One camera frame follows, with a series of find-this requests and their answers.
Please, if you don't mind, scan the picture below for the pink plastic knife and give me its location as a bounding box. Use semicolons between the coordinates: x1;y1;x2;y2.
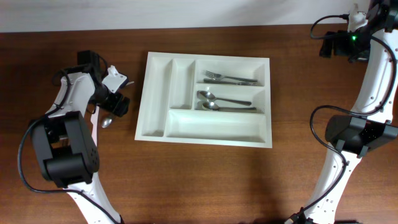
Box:
90;106;100;146

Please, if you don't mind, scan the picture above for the large metal spoon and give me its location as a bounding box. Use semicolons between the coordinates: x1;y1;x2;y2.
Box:
197;90;252;106
201;102;257;113

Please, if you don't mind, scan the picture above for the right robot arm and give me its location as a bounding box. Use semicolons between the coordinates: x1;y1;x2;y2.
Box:
286;0;397;223

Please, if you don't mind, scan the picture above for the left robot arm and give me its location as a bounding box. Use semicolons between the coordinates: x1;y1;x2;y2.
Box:
24;50;130;223

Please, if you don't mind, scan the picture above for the white plastic cutlery tray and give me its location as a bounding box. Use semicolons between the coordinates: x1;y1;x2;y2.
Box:
135;52;272;148

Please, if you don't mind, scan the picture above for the right black cable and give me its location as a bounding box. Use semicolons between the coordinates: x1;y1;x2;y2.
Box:
284;14;398;224

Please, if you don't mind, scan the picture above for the metal fork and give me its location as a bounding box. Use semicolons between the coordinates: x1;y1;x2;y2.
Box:
203;78;257;86
205;70;258;83

